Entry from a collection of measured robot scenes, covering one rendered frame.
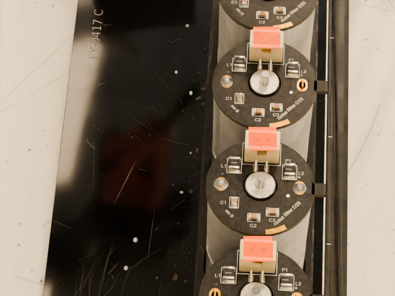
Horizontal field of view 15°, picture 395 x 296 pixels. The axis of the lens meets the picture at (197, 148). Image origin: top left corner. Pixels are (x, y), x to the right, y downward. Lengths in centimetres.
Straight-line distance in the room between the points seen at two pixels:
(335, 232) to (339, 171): 2
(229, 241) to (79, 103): 9
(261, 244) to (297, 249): 3
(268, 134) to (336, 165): 2
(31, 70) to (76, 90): 2
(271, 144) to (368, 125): 9
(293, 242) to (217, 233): 2
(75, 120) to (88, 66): 2
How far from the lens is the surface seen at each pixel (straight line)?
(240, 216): 34
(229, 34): 38
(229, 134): 36
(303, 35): 38
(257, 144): 34
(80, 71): 42
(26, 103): 43
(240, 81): 36
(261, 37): 36
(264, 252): 33
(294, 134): 36
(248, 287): 33
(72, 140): 41
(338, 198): 34
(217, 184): 34
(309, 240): 38
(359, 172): 42
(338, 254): 34
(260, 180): 34
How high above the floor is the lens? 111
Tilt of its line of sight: 60 degrees down
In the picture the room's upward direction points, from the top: straight up
